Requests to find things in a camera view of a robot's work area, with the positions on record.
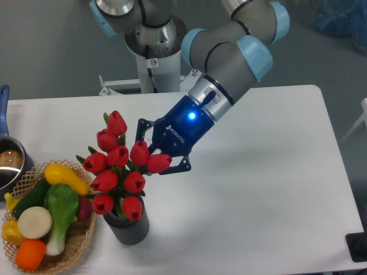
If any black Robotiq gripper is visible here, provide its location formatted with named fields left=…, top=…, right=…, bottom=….
left=135, top=94, right=214, bottom=175

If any red tulip bouquet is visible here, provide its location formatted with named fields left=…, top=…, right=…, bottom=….
left=77, top=111, right=172, bottom=222

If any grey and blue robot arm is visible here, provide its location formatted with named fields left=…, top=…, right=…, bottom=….
left=89, top=1, right=290, bottom=175

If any grey ribbed vase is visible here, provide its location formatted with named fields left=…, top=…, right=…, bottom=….
left=103, top=198, right=150, bottom=245

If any red radish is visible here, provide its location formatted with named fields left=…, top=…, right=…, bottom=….
left=76, top=197, right=93, bottom=221

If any yellow squash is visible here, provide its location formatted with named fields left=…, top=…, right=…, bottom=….
left=44, top=163, right=89, bottom=196

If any green bok choy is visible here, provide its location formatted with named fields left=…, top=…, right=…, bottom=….
left=44, top=184, right=79, bottom=256

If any woven wicker basket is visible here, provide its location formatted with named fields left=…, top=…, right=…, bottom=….
left=1, top=160, right=96, bottom=274

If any dark green cucumber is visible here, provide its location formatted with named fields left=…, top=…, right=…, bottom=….
left=12, top=178, right=51, bottom=219

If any round white radish slice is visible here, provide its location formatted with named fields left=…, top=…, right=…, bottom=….
left=18, top=206, right=52, bottom=239

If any yellow banana tip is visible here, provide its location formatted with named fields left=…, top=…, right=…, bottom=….
left=4, top=192, right=19, bottom=213

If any orange fruit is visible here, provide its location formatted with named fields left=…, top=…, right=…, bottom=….
left=15, top=239, right=46, bottom=271

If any yellow bell pepper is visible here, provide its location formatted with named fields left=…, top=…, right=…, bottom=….
left=1, top=218, right=26, bottom=246

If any blue plastic bag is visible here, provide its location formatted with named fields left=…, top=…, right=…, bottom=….
left=313, top=1, right=366, bottom=54

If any black device at table edge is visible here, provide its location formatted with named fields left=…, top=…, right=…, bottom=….
left=345, top=232, right=366, bottom=262

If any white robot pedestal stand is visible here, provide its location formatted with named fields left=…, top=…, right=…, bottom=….
left=97, top=17, right=201, bottom=96

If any blue handled saucepan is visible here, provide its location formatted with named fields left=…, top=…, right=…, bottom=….
left=1, top=84, right=34, bottom=202

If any white furniture frame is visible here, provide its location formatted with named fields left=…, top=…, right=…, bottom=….
left=342, top=98, right=366, bottom=143

